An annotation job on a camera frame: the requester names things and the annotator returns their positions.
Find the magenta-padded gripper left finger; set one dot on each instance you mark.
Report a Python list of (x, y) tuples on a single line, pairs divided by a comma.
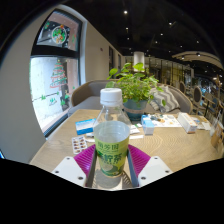
[(83, 160)]

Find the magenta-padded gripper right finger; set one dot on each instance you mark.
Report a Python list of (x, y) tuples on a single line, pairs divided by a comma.
[(138, 159)]

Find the green-labelled clear drink bottle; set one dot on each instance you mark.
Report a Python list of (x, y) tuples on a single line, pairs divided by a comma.
[(111, 146)]

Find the pill blister pack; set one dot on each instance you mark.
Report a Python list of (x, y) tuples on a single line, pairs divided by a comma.
[(79, 145)]

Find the blue and white flat box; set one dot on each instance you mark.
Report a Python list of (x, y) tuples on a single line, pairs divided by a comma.
[(85, 126)]

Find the small light blue box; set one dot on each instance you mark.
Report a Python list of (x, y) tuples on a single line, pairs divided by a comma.
[(147, 126)]

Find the colourful printed pamphlet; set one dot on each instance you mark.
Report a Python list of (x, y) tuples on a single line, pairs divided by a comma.
[(165, 120)]

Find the white and orange box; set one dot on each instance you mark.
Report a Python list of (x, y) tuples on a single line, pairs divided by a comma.
[(186, 122)]

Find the grey white chevron pillow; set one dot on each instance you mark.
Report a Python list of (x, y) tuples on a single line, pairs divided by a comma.
[(166, 98)]

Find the green potted plant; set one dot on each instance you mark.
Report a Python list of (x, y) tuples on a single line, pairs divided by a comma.
[(135, 86)]

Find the group of dining chairs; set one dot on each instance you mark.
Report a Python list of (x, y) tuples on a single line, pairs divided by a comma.
[(203, 98)]

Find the group of ceiling lights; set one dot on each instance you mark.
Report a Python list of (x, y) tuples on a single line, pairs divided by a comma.
[(156, 41)]

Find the grey sofa with wooden frame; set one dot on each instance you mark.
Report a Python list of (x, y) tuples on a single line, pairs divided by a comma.
[(86, 93)]

